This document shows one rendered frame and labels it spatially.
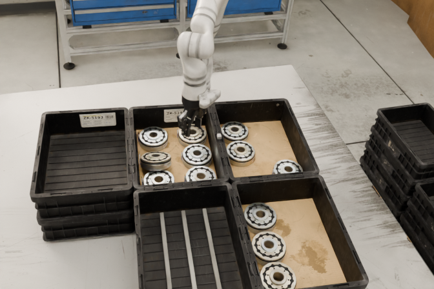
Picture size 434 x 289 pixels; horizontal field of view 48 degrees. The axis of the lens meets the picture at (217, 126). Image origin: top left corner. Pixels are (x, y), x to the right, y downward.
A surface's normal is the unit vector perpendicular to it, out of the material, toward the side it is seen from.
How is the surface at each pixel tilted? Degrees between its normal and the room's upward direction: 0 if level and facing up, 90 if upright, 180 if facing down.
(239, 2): 90
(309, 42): 0
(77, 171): 0
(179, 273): 0
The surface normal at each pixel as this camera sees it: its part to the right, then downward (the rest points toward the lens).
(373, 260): 0.07, -0.75
